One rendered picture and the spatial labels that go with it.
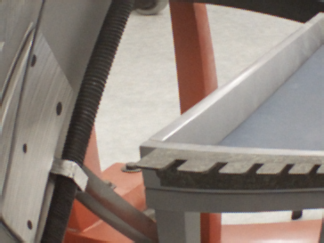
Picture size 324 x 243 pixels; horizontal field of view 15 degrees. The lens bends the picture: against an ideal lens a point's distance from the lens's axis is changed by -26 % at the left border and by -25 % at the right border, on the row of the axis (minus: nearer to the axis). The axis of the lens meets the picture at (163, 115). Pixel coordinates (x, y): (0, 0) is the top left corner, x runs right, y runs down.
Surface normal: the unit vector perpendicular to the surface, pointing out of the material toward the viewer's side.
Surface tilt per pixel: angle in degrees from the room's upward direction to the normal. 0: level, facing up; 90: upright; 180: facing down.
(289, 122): 0
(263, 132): 0
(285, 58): 90
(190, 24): 90
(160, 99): 0
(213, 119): 90
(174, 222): 90
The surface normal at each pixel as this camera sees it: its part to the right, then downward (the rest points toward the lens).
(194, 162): -0.08, -0.94
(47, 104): 0.88, 0.08
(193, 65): -0.46, 0.33
